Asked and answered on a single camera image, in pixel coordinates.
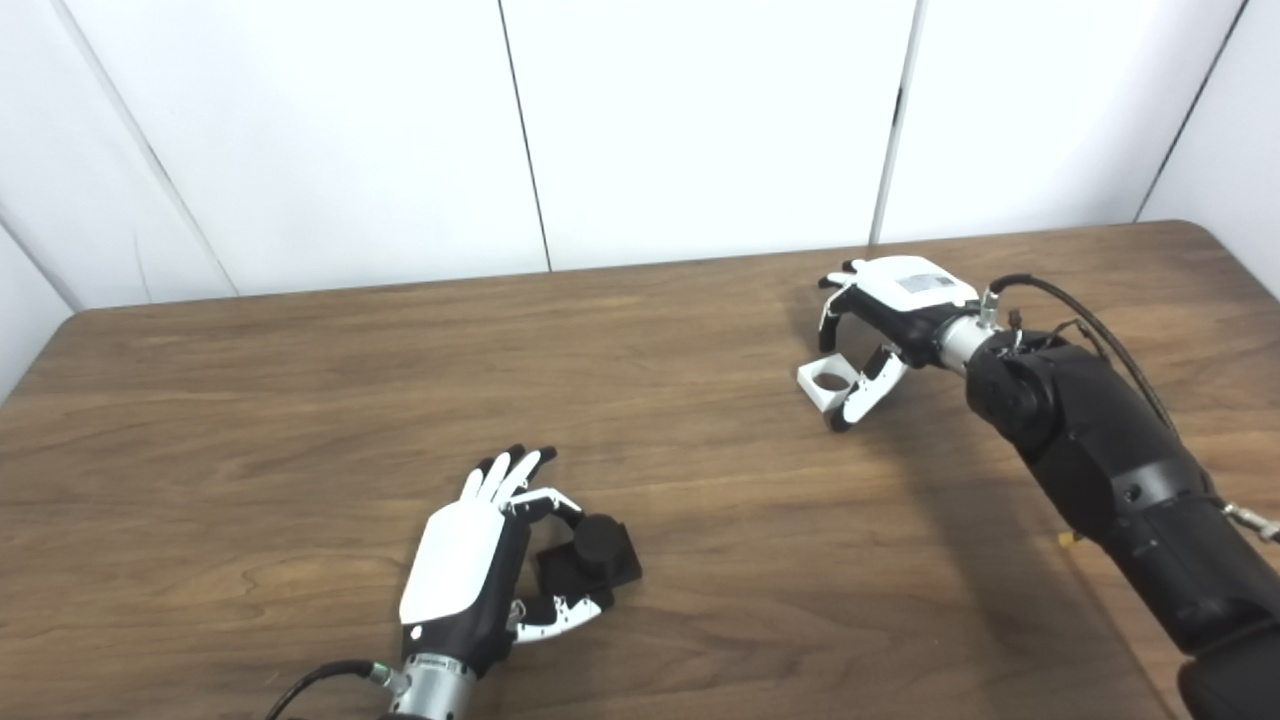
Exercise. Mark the white square piece with hole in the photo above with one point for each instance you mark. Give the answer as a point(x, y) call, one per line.
point(812, 393)

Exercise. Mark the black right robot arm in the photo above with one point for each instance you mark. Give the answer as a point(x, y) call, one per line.
point(1120, 470)

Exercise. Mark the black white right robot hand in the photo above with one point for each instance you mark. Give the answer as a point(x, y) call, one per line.
point(905, 295)

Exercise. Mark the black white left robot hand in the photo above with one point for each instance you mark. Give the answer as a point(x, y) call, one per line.
point(455, 565)

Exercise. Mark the black peg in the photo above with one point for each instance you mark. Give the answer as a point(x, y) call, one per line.
point(595, 545)

